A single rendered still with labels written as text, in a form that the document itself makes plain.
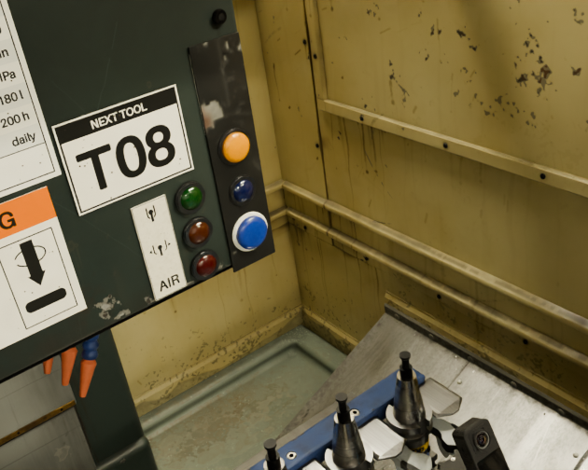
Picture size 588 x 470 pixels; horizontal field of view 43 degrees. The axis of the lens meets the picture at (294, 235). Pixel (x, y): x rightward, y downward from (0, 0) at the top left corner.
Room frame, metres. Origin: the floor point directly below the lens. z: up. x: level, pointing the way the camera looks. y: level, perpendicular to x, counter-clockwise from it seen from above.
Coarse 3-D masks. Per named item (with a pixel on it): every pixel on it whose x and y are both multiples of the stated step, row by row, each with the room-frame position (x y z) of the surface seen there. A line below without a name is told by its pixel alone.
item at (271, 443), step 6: (270, 438) 0.64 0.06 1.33; (264, 444) 0.63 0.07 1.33; (270, 444) 0.63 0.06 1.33; (270, 450) 0.63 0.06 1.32; (270, 456) 0.63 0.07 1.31; (276, 456) 0.63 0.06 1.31; (270, 462) 0.63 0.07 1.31; (276, 462) 0.63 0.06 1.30; (270, 468) 0.63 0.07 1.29; (276, 468) 0.63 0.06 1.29
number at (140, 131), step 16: (128, 128) 0.52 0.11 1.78; (144, 128) 0.52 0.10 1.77; (160, 128) 0.53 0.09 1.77; (176, 128) 0.54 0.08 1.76; (112, 144) 0.51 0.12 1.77; (128, 144) 0.51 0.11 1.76; (144, 144) 0.52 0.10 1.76; (160, 144) 0.53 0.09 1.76; (176, 144) 0.54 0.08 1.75; (128, 160) 0.51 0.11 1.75; (144, 160) 0.52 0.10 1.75; (160, 160) 0.53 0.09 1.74; (176, 160) 0.53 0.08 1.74; (128, 176) 0.51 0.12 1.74; (144, 176) 0.52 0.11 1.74
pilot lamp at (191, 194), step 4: (188, 188) 0.53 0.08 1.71; (192, 188) 0.53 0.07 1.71; (196, 188) 0.54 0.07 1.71; (184, 192) 0.53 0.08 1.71; (188, 192) 0.53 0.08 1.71; (192, 192) 0.53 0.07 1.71; (196, 192) 0.53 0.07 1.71; (200, 192) 0.54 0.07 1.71; (184, 196) 0.53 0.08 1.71; (188, 196) 0.53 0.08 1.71; (192, 196) 0.53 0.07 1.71; (196, 196) 0.53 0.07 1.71; (200, 196) 0.54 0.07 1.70; (184, 200) 0.53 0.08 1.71; (188, 200) 0.53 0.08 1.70; (192, 200) 0.53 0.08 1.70; (196, 200) 0.53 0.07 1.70; (200, 200) 0.54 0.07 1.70; (184, 204) 0.53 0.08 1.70; (188, 204) 0.53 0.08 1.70; (192, 204) 0.53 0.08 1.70; (196, 204) 0.53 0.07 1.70; (184, 208) 0.53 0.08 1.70; (188, 208) 0.53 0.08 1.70; (192, 208) 0.53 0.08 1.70
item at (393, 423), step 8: (392, 408) 0.77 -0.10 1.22; (392, 416) 0.75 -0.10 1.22; (392, 424) 0.74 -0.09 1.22; (400, 424) 0.73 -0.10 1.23; (408, 424) 0.73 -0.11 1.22; (416, 424) 0.73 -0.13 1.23; (424, 424) 0.74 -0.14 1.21; (432, 424) 0.74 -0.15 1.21; (400, 432) 0.73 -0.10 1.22; (408, 432) 0.72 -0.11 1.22; (416, 432) 0.72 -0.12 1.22; (424, 432) 0.74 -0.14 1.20; (408, 440) 0.72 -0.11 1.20; (416, 440) 0.72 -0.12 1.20
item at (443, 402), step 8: (424, 384) 0.81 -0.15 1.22; (432, 384) 0.81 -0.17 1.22; (440, 384) 0.81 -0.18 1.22; (424, 392) 0.80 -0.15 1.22; (432, 392) 0.80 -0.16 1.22; (440, 392) 0.79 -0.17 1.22; (448, 392) 0.79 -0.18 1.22; (424, 400) 0.78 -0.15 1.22; (432, 400) 0.78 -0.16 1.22; (440, 400) 0.78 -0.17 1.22; (448, 400) 0.77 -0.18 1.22; (456, 400) 0.77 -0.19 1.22; (432, 408) 0.76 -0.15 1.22; (440, 408) 0.76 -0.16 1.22; (448, 408) 0.76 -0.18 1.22; (456, 408) 0.76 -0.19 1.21; (440, 416) 0.75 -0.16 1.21
